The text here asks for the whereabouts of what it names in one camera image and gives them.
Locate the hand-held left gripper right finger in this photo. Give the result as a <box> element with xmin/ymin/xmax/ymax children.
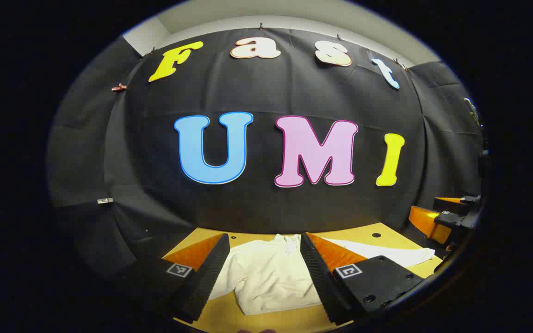
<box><xmin>300</xmin><ymin>232</ymin><xmax>425</xmax><ymax>326</ymax></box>

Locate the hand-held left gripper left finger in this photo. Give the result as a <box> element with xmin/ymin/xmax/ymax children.
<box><xmin>123</xmin><ymin>233</ymin><xmax>231</xmax><ymax>324</ymax></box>

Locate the cream white sweatshirt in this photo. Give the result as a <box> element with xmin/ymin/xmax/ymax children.
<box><xmin>209</xmin><ymin>234</ymin><xmax>436</xmax><ymax>316</ymax></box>

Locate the black backdrop cloth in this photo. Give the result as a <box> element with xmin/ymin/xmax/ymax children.
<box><xmin>47</xmin><ymin>28</ymin><xmax>487</xmax><ymax>296</ymax></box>

